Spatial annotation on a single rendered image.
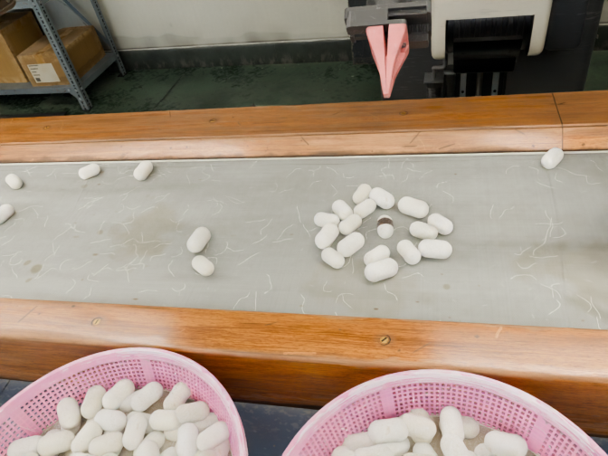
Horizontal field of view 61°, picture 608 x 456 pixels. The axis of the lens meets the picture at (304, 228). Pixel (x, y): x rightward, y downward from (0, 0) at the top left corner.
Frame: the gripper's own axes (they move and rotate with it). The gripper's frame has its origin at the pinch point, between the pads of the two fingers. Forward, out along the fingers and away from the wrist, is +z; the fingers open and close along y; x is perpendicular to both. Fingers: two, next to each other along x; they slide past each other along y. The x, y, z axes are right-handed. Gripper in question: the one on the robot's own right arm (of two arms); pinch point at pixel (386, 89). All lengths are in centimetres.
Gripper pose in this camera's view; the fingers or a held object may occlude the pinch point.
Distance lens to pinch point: 65.6
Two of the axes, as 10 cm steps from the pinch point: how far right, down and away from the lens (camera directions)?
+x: 2.4, 1.2, 9.6
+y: 9.7, 0.2, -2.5
